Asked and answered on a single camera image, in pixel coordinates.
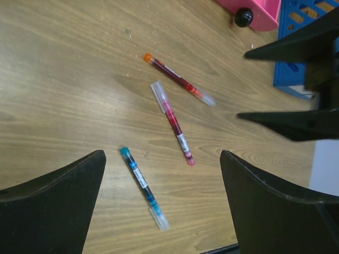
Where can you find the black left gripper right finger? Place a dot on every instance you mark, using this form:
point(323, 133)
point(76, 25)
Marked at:
point(273, 215)

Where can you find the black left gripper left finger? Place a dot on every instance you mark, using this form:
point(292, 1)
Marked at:
point(52, 213)

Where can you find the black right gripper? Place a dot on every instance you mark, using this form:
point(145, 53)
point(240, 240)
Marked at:
point(316, 45)

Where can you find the pink bottom drawer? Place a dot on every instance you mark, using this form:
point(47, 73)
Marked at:
point(260, 15)

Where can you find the blue gel pen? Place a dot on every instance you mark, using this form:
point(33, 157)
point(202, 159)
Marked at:
point(154, 207)

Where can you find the orange red gel pen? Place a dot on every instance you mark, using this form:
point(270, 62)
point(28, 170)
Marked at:
point(198, 93)

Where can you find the blue magazine file rack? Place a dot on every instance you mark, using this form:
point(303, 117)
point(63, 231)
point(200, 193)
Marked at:
point(289, 76)

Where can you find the pink gel pen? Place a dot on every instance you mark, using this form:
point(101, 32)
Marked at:
point(166, 108)

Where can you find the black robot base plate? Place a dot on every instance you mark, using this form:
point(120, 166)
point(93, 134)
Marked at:
point(230, 249)

